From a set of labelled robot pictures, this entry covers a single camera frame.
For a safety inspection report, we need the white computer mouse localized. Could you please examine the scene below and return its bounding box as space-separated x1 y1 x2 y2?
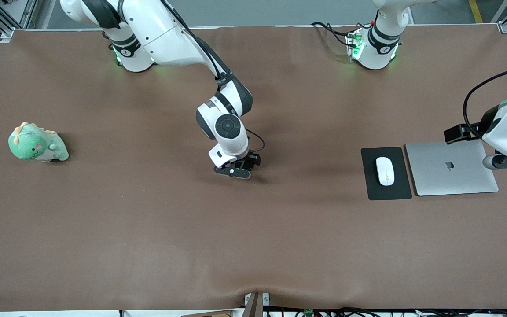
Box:
375 157 396 186

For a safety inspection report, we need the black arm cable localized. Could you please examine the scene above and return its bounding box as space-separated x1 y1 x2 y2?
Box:
161 0 265 152
463 66 507 137

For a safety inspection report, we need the metal table edge bracket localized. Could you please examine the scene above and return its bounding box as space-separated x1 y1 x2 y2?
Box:
244 292 270 317

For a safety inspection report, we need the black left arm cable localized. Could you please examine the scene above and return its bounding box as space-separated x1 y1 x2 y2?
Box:
463 66 507 137

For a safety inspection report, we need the silver laptop with apple logo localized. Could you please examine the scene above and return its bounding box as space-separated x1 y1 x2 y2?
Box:
405 140 500 197

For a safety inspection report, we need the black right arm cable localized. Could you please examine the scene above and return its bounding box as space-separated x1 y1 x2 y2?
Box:
161 0 265 152

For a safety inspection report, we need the brown table cover mat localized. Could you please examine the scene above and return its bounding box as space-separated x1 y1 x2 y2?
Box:
0 24 507 311

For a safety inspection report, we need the black mouse pad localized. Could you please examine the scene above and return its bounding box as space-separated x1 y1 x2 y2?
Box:
360 147 412 201

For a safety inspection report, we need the black left base cable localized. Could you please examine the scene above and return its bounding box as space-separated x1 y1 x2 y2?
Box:
311 21 353 47

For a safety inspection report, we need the green dinosaur plush toy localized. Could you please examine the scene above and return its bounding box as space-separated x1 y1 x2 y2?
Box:
8 122 70 162

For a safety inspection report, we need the left base interface box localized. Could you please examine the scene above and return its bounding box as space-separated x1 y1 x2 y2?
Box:
345 30 365 60

